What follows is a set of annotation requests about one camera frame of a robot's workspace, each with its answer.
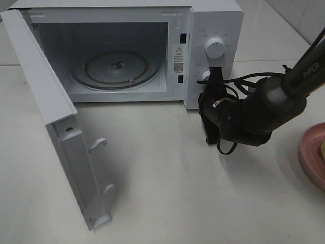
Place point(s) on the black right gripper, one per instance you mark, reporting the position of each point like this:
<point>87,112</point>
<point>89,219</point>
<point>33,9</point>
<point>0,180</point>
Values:
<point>213,105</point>

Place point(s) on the pink round plate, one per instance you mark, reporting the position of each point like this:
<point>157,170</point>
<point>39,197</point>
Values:
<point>310,155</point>

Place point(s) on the toast sandwich with lettuce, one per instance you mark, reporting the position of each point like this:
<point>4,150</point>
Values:
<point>322,151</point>

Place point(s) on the white microwave door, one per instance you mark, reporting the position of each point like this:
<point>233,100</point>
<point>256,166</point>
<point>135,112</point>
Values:
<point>59,116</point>

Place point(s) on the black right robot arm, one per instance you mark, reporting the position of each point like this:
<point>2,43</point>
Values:
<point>246,110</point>

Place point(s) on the lower white microwave knob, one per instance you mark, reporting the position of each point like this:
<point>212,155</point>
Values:
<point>205,76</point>

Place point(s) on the white microwave knob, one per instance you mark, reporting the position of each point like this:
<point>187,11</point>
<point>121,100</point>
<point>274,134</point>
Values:
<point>205,76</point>
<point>214,47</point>

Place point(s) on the upper white microwave knob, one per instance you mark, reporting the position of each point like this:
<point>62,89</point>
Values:
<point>214,47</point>

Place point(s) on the white microwave oven body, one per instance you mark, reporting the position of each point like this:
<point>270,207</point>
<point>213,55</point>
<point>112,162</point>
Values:
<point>174,31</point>

